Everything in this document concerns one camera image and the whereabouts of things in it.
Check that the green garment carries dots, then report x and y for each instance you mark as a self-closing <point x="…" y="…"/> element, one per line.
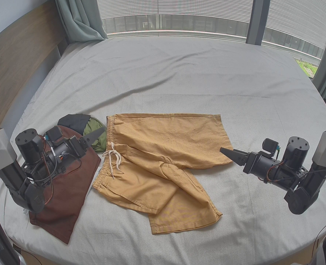
<point x="94" y="124"/>

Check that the black garment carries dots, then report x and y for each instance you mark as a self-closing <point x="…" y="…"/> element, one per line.
<point x="72" y="123"/>

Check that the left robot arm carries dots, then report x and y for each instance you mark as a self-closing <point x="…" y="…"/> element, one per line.
<point x="11" y="172"/>

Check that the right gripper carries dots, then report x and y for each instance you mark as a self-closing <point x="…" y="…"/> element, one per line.
<point x="262" y="166"/>

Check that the window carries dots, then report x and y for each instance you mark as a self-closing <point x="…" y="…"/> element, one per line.
<point x="179" y="7"/>

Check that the bed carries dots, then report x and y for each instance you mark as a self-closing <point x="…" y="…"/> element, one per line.
<point x="179" y="73"/>

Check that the brown garment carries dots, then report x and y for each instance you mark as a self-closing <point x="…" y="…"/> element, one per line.
<point x="66" y="197"/>

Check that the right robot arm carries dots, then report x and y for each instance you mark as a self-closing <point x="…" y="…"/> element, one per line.
<point x="303" y="192"/>

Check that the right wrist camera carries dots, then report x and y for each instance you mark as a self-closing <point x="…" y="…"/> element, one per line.
<point x="270" y="145"/>

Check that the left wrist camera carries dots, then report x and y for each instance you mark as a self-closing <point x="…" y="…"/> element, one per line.
<point x="54" y="134"/>

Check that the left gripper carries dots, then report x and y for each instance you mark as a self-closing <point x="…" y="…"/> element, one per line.
<point x="69" y="149"/>

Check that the tan shorts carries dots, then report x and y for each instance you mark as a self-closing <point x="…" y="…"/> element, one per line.
<point x="165" y="148"/>

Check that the grey-green curtain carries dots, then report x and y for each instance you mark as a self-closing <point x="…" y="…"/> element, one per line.
<point x="74" y="10"/>

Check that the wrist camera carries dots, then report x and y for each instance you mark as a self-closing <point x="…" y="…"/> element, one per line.
<point x="54" y="134"/>
<point x="270" y="145"/>

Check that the white garment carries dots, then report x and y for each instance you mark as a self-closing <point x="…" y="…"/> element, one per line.
<point x="97" y="173"/>

